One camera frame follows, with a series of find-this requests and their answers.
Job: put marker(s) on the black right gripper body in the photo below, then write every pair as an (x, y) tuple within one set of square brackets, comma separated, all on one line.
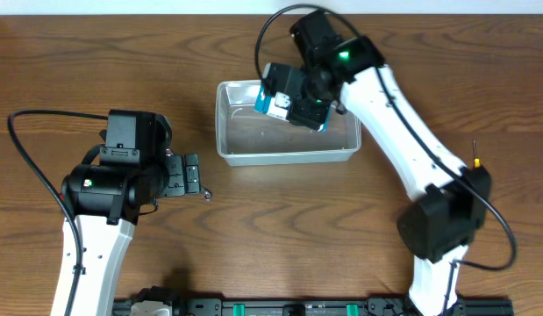
[(312, 104)]

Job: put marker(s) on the clear plastic container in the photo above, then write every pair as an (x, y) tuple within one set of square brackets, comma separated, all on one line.
[(245, 137)]

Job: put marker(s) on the silver double ring wrench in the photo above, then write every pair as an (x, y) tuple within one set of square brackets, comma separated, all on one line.
[(206, 194)]

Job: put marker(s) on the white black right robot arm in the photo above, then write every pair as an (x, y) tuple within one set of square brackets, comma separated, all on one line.
[(448, 198)]

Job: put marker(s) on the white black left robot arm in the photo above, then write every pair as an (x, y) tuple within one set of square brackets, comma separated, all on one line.
[(132, 167)]

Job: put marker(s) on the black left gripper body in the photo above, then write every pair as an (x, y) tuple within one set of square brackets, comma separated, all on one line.
[(171, 183)]

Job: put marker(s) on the black mounting rail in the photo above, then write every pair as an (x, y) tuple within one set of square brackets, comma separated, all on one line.
[(163, 301)]

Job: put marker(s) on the slim yellow black screwdriver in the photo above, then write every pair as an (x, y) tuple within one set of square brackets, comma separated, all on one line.
[(477, 161)]

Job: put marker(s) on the blue white bit set box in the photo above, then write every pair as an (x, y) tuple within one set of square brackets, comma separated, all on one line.
[(304, 112)]

